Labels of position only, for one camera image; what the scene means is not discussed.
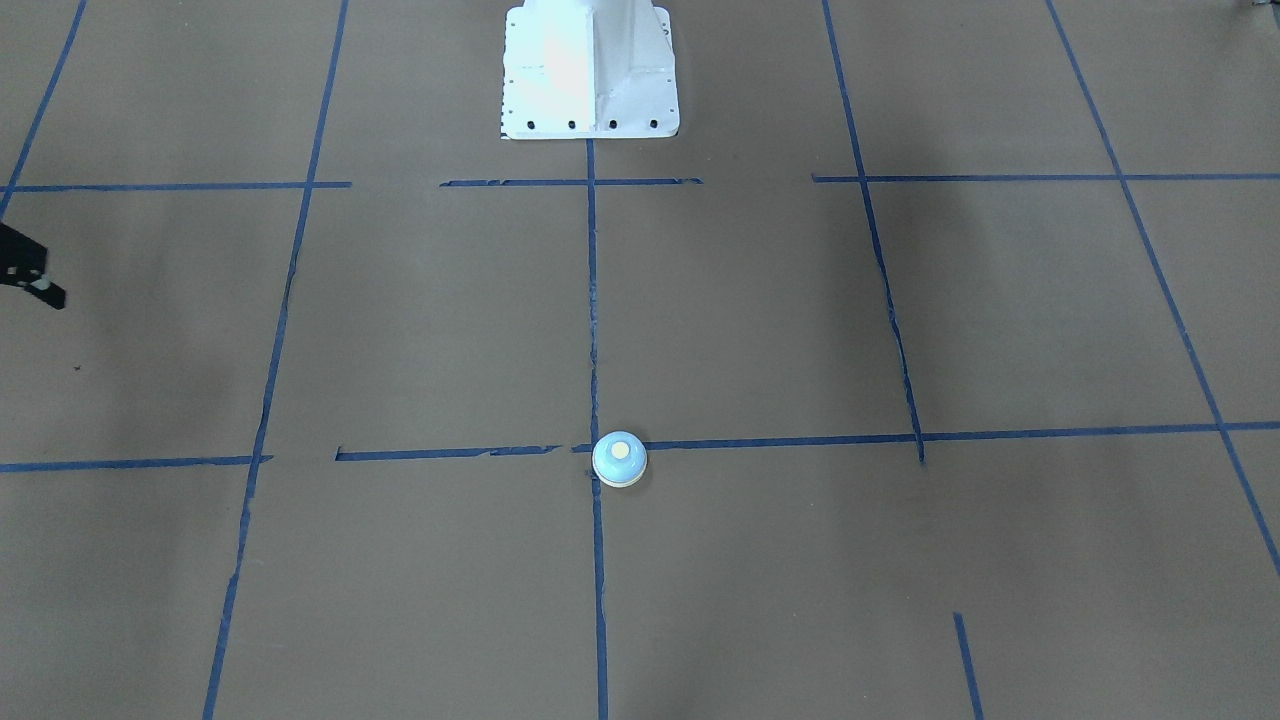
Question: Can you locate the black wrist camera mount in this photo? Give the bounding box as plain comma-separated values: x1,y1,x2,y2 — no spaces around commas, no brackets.
1,223,67,310

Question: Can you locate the white pedestal column with base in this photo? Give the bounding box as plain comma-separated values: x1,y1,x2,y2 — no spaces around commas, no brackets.
500,1,681,141

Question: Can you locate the small blue white bell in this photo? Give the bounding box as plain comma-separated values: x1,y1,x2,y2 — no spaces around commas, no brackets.
591,430,648,488

